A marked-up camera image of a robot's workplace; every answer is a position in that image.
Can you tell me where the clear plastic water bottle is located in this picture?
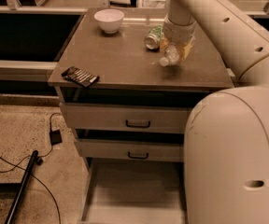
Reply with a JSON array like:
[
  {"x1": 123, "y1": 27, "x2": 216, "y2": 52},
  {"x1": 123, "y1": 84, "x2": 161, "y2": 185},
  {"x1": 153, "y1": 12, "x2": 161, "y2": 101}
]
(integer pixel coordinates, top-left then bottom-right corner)
[{"x1": 160, "y1": 45, "x2": 180, "y2": 67}]

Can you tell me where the grey drawer cabinet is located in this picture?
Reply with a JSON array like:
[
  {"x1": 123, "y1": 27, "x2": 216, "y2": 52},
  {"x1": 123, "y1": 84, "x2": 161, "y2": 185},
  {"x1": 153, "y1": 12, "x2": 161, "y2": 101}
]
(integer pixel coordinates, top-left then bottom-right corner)
[{"x1": 49, "y1": 8, "x2": 233, "y2": 224}]

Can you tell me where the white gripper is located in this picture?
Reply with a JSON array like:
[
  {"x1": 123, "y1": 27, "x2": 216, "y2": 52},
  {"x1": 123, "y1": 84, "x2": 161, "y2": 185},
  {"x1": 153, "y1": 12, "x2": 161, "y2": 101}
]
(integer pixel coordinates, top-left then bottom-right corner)
[{"x1": 160, "y1": 17, "x2": 196, "y2": 61}]

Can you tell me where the green soda can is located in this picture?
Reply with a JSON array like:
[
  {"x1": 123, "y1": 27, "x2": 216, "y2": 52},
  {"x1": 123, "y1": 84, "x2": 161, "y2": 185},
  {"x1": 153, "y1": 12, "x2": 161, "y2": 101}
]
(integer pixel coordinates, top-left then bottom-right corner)
[{"x1": 144, "y1": 25, "x2": 163, "y2": 50}]

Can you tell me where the black power adapter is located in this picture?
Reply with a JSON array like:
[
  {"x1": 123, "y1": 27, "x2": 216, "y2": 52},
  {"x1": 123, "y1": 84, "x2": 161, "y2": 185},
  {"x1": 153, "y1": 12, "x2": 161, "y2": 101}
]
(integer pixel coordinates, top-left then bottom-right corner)
[{"x1": 50, "y1": 130, "x2": 62, "y2": 146}]

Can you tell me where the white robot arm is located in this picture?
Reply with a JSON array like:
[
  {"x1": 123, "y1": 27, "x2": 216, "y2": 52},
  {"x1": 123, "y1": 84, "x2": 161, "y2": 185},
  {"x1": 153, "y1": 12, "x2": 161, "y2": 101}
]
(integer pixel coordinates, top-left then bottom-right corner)
[{"x1": 165, "y1": 0, "x2": 269, "y2": 224}]

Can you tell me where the grey drawer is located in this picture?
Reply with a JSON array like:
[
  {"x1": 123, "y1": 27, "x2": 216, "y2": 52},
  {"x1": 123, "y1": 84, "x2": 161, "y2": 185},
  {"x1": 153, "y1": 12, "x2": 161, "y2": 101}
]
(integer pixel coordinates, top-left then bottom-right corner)
[
  {"x1": 60, "y1": 103, "x2": 190, "y2": 134},
  {"x1": 75, "y1": 140, "x2": 183, "y2": 162}
]

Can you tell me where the black floor bar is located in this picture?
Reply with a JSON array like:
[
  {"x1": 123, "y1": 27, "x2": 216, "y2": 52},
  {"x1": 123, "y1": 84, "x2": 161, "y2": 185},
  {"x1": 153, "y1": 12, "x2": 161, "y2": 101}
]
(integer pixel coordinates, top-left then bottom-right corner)
[{"x1": 5, "y1": 150, "x2": 38, "y2": 224}]

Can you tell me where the white ceramic bowl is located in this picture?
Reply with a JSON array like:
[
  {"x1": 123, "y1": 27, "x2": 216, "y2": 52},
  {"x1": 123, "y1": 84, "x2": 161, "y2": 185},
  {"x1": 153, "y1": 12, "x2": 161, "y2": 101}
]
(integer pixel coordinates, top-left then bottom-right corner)
[{"x1": 94, "y1": 8, "x2": 124, "y2": 34}]

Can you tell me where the dark snack bar packet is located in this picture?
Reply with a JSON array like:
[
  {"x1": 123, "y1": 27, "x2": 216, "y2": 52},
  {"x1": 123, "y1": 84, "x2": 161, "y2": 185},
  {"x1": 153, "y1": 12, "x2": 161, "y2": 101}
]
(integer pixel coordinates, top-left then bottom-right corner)
[{"x1": 62, "y1": 66, "x2": 99, "y2": 88}]

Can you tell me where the black cable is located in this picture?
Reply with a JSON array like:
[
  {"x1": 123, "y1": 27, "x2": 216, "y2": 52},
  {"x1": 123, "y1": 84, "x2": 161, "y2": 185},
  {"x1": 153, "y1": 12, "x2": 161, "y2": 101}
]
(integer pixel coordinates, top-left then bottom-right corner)
[{"x1": 0, "y1": 112, "x2": 63, "y2": 224}]

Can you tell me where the metal railing frame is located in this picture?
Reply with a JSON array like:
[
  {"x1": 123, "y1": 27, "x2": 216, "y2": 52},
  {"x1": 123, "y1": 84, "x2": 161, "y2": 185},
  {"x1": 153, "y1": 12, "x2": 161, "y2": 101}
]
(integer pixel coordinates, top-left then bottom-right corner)
[{"x1": 0, "y1": 0, "x2": 269, "y2": 95}]

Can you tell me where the top grey drawer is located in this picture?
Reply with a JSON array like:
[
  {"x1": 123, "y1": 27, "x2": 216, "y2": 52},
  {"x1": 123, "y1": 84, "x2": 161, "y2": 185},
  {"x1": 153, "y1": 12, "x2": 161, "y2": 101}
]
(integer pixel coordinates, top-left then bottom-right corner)
[{"x1": 60, "y1": 103, "x2": 190, "y2": 134}]

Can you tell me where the middle grey drawer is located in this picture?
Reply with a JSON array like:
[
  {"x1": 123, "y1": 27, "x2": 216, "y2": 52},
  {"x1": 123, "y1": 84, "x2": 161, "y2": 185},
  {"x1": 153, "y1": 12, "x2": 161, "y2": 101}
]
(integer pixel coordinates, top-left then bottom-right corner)
[{"x1": 75, "y1": 140, "x2": 183, "y2": 162}]

